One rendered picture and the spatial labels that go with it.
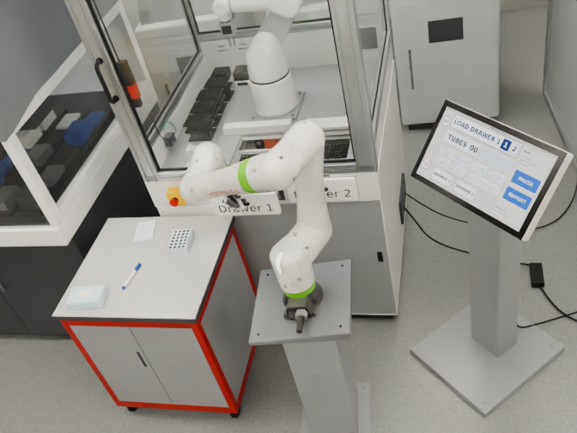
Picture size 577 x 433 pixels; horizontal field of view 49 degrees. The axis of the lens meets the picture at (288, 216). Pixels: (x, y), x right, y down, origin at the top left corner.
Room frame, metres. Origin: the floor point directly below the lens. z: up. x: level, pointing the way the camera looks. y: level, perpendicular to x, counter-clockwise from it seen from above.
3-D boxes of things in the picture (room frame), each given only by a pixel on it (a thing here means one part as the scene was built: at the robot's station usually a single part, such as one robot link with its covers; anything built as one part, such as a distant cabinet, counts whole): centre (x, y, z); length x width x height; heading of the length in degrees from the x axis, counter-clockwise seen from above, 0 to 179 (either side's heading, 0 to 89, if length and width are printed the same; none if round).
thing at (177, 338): (2.03, 0.62, 0.38); 0.62 x 0.58 x 0.76; 69
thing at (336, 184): (2.05, -0.16, 0.87); 0.29 x 0.02 x 0.11; 69
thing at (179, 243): (2.08, 0.47, 0.78); 0.12 x 0.08 x 0.04; 165
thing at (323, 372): (1.59, 0.03, 0.38); 0.30 x 0.30 x 0.76; 75
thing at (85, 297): (1.89, 0.86, 0.78); 0.15 x 0.10 x 0.04; 76
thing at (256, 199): (2.09, 0.16, 0.87); 0.29 x 0.02 x 0.11; 69
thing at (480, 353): (1.70, -0.70, 0.51); 0.50 x 0.45 x 1.02; 115
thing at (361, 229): (2.60, -0.08, 0.40); 1.03 x 0.95 x 0.80; 69
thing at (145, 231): (2.23, 0.63, 0.77); 0.13 x 0.09 x 0.02; 172
